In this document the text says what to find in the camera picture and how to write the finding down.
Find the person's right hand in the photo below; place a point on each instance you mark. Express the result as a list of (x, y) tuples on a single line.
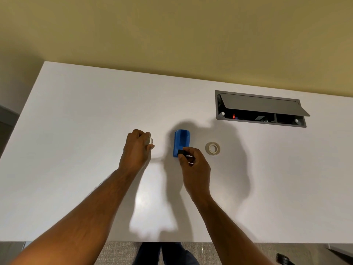
[(197, 173)]

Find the person's left hand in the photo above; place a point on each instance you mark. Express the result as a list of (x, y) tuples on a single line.
[(133, 154)]

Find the person's left thumb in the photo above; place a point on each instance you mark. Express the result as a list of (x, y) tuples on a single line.
[(150, 147)]

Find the person's right thumb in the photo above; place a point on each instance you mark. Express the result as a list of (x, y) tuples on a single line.
[(182, 161)]

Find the small clear tape roll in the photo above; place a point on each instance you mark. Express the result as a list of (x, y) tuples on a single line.
[(150, 140)]

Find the black tape spool core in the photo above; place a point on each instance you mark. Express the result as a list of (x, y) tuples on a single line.
[(182, 152)]

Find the person's right forearm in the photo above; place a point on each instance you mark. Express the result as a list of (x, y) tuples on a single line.
[(229, 234)]

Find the person's left forearm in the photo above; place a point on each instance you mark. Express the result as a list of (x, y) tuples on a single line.
[(82, 220)]

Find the blue tape dispenser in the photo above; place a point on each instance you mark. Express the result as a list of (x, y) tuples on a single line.
[(180, 139)]

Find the black power strip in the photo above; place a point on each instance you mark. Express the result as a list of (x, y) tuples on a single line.
[(245, 117)]

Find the person's blue trousers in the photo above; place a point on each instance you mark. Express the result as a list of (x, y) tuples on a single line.
[(168, 253)]

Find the black chair base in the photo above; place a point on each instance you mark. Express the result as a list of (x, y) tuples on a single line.
[(284, 259)]

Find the grey furniture edge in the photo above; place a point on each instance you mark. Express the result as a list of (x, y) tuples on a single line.
[(340, 249)]

